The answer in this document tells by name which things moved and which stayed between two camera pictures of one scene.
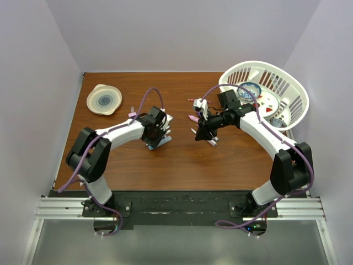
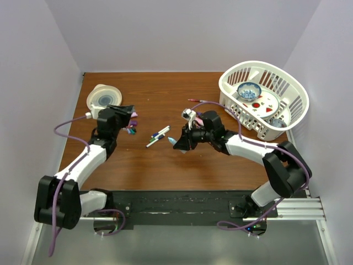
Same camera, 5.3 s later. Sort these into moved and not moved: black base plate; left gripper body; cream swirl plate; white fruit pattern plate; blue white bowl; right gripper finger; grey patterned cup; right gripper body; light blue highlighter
Moved: light blue highlighter; left gripper body; right gripper finger; right gripper body
Not moved: cream swirl plate; black base plate; blue white bowl; grey patterned cup; white fruit pattern plate
